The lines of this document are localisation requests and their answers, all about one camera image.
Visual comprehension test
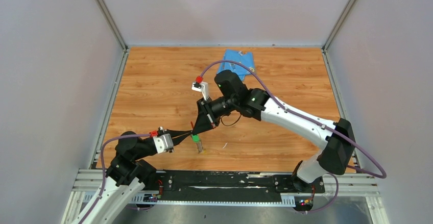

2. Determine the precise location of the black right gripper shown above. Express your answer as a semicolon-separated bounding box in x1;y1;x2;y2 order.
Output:
192;96;237;136

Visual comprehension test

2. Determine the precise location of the metal keyring plate with spring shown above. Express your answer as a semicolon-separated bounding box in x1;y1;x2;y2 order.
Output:
191;134;204;154

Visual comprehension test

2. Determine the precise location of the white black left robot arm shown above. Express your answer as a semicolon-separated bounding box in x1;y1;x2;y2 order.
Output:
73;127;192;223

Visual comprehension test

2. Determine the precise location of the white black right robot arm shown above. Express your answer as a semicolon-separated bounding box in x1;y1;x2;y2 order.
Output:
191;70;354;192

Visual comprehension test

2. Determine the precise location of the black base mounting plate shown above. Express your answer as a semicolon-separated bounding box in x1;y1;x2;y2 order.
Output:
142;170;325;203

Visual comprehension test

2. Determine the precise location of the blue folded cloth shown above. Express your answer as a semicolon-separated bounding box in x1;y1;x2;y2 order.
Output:
217;49;256;81

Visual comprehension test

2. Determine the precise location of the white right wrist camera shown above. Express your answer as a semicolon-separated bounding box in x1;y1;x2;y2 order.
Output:
191;82;210;101

